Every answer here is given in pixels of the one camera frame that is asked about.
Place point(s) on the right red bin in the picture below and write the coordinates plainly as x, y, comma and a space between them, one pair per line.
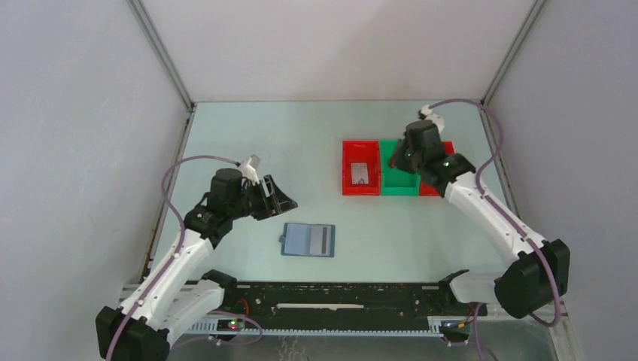
425, 190

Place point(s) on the slotted cable duct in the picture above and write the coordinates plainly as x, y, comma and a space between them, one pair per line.
211, 326

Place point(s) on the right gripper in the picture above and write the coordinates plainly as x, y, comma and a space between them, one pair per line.
399, 162

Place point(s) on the blue leather card holder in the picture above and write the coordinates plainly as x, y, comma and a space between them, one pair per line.
295, 240

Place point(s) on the green bin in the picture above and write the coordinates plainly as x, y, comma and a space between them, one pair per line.
393, 181

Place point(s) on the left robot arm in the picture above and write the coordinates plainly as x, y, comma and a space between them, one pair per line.
147, 324

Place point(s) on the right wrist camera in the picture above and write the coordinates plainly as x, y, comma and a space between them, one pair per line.
427, 113

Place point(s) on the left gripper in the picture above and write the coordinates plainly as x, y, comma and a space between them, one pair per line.
276, 203

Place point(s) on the left red bin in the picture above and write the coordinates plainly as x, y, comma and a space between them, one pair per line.
361, 151

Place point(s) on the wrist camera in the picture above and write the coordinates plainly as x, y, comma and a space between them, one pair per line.
427, 113
248, 168

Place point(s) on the red bin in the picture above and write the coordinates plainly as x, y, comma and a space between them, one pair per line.
361, 151
425, 190

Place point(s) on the white credit card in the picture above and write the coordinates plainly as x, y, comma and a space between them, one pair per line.
359, 173

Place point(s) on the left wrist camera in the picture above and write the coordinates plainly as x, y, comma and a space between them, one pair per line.
248, 168

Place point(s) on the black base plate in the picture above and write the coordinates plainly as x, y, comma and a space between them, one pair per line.
350, 305

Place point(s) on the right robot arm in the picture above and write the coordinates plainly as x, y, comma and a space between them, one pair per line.
537, 270

